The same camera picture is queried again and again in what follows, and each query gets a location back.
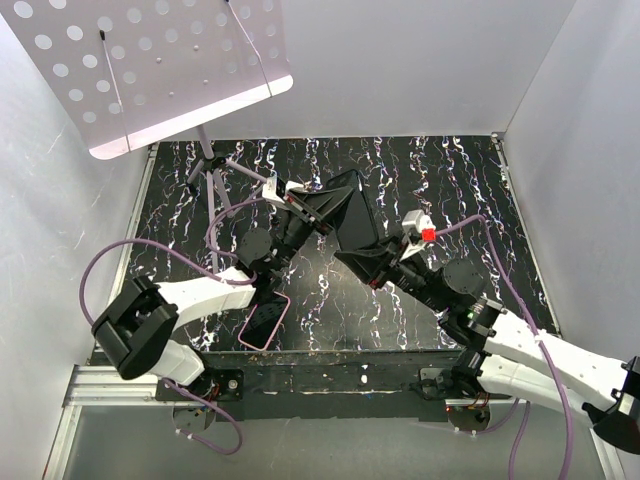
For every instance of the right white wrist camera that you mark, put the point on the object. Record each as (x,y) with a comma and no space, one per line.
(418,231)

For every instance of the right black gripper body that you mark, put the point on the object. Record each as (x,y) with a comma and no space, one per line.
(398,264)

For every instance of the music stand tripod pole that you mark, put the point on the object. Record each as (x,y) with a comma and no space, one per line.
(210,166)

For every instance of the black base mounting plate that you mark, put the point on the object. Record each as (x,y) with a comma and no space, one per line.
(435,366)

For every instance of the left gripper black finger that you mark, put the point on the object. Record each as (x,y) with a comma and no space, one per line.
(335,220)
(340,189)

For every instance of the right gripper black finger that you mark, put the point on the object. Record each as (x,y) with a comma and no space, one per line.
(369,274)
(382,253)

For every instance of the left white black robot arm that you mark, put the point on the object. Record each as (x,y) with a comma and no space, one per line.
(135,329)

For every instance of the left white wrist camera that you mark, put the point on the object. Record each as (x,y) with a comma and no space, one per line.
(274,190)

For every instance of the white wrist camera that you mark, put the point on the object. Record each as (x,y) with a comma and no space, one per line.
(274,190)
(418,231)

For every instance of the right aluminium side rail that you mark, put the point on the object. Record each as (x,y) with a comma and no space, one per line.
(497,139)

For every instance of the phone in pink case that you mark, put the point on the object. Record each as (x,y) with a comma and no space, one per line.
(263,322)

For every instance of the aluminium side rail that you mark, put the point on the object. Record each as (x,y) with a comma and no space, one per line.
(124,254)
(497,139)

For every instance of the black phone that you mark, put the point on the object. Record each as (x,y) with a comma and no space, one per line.
(358,229)

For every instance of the perforated music stand desk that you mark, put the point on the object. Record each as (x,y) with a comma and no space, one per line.
(131,73)

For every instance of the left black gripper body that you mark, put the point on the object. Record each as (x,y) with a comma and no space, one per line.
(301,209)

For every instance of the aluminium front rail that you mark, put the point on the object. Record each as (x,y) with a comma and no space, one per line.
(120,385)

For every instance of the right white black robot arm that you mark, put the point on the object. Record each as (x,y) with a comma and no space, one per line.
(503,354)

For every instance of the left aluminium side rail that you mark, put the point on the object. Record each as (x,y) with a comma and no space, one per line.
(124,254)

